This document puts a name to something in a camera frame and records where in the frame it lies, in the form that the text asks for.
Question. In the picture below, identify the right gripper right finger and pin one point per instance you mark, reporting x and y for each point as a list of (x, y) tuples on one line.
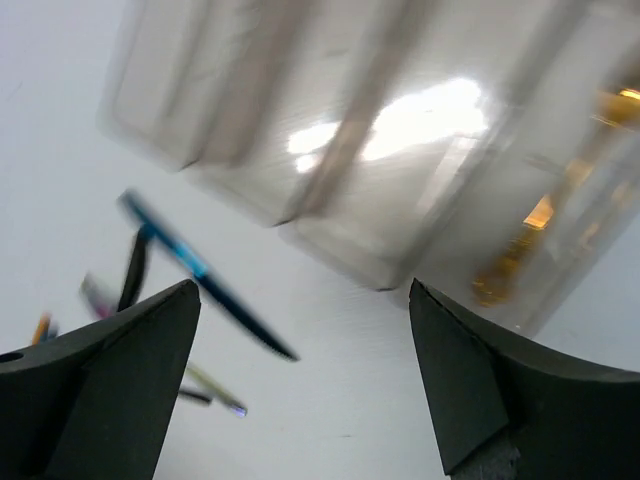
[(505, 407)]

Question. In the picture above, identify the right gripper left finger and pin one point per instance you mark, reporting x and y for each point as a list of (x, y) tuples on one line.
[(96, 403)]

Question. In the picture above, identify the orange chopstick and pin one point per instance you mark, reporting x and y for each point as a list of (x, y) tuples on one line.
[(42, 330)]

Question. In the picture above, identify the black knife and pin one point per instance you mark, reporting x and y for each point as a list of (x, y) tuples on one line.
[(136, 271)]

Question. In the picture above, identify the gold fork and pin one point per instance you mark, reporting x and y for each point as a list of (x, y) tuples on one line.
[(618, 110)]

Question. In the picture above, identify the blue knife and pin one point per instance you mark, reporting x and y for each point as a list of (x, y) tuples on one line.
[(203, 274)]

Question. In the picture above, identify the clear four-compartment organizer tray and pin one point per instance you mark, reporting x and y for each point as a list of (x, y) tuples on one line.
[(394, 139)]

